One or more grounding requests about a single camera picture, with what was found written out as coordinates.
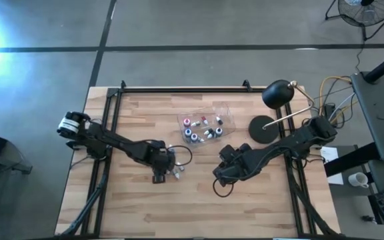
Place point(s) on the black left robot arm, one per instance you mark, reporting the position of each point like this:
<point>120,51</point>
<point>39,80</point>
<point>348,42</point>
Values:
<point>118,145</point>

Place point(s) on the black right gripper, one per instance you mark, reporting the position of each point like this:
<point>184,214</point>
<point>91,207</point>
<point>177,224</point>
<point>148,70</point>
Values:
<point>245,160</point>

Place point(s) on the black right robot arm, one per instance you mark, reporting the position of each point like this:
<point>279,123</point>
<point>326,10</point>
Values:
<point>285,146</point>

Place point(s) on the black floor fan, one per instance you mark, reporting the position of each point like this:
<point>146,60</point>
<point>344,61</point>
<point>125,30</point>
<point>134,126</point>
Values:
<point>365,13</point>

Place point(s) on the large red food coloring bottle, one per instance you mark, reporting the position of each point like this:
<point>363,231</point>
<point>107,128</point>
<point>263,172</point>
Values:
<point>187,122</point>

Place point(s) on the black desk lamp brass neck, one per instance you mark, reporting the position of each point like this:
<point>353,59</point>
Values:
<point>263,130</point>

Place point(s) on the black aluminium table frame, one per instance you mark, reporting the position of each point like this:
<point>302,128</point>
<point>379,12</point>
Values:
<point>192,90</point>

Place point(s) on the white tube red green cap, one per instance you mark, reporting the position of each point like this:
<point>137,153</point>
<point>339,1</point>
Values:
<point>204,120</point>

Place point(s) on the large black food coloring bottle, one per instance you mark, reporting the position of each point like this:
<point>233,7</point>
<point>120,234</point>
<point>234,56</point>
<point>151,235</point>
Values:
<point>218,131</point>

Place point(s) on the clear plastic bin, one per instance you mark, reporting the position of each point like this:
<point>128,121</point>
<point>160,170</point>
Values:
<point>227,115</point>

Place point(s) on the grey side desk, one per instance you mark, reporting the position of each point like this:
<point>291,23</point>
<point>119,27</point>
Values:
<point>378,110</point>

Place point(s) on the large purple food coloring bottle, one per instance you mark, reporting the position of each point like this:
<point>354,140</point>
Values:
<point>194,137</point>

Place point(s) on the white mug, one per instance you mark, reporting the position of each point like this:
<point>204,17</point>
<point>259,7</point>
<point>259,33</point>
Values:
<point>357,180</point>

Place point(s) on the white paper sheet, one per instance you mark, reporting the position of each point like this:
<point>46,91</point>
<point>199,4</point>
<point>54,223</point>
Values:
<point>333,156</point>

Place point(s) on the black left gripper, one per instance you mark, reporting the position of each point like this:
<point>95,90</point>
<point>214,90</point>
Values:
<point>160,160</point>

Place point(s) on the black power strip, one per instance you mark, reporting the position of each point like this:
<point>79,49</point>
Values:
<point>329,110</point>

